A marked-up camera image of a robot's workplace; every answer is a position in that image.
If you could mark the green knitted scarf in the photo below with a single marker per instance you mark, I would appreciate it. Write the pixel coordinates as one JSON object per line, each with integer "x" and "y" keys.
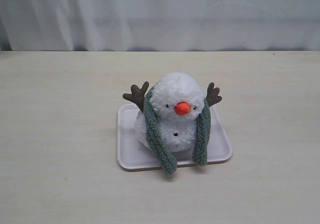
{"x": 160, "y": 144}

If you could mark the white plush snowman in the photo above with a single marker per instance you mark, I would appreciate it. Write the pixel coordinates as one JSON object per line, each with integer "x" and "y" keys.
{"x": 173, "y": 80}

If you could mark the white rectangular plastic tray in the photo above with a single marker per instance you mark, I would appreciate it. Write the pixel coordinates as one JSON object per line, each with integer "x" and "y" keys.
{"x": 132, "y": 155}

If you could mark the white backdrop curtain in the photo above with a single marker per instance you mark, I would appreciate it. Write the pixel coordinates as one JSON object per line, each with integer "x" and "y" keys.
{"x": 159, "y": 25}

